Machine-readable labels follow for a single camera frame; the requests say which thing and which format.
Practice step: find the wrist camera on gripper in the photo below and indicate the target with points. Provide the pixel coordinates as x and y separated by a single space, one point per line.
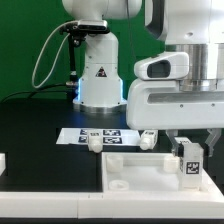
165 66

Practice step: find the white L-shaped fence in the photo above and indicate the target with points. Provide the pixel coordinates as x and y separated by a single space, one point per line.
115 205

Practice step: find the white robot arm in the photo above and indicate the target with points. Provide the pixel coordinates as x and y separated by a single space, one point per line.
183 86

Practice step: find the white sheet with markers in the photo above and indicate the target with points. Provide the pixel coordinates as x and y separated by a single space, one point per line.
78 136

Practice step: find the black camera on stand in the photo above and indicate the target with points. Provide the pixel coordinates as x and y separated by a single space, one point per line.
77 31

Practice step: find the white square tabletop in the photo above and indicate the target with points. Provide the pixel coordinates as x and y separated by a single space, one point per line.
144 172

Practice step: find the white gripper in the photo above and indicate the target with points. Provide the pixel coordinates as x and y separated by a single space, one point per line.
161 105

